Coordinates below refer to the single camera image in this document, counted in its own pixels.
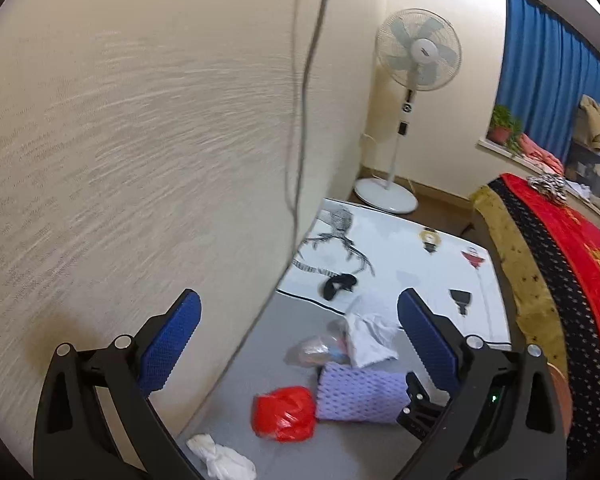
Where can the clear plastic bag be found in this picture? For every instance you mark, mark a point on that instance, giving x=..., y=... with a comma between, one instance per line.
x=315, y=350

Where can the potted green plant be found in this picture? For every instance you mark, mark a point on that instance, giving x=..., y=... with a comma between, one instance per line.
x=502, y=125

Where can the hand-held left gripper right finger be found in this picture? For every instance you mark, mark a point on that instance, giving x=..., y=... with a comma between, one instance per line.
x=427, y=342

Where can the beige coat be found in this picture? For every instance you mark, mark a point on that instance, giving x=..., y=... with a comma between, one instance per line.
x=595, y=120

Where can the purple knitted cloth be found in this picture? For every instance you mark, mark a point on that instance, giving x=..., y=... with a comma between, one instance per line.
x=360, y=392

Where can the white standing fan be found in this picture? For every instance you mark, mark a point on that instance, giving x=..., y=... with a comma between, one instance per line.
x=420, y=50

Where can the black white striped cloth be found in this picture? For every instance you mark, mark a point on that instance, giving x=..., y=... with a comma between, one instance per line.
x=550, y=187

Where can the white printed folding table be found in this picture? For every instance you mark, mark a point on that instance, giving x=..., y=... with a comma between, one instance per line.
x=405, y=250

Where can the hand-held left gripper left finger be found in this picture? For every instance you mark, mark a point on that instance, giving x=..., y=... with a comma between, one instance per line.
x=172, y=340

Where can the clear plastic storage box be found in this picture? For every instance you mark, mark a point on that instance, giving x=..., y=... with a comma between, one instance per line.
x=590, y=170

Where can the blue curtain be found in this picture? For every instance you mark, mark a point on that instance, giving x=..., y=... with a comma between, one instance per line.
x=545, y=85

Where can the red plastic bag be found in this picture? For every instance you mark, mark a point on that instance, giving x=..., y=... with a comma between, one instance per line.
x=282, y=412

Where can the pink cloth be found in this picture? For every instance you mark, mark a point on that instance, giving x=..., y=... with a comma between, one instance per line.
x=540, y=152

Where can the white crumpled tissue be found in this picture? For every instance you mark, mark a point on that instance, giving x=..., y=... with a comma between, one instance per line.
x=220, y=457

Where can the small black item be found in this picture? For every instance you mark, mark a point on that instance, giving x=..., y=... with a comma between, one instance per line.
x=336, y=286

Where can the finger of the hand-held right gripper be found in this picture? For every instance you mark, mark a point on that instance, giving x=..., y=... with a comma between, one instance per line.
x=420, y=410

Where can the red star-bordered blanket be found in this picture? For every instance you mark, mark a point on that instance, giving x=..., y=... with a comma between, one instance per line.
x=580, y=260

